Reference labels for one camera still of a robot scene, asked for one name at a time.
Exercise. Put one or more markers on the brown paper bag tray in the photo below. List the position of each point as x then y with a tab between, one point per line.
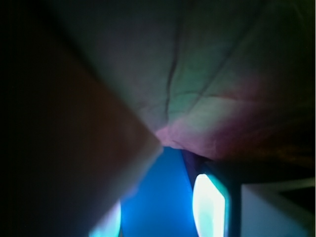
91	90

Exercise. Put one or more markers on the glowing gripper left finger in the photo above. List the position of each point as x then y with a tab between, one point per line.
110	223

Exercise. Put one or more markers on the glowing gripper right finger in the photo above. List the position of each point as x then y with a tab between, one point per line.
216	203

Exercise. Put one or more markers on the blue rectangular block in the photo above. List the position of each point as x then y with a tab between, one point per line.
161	205

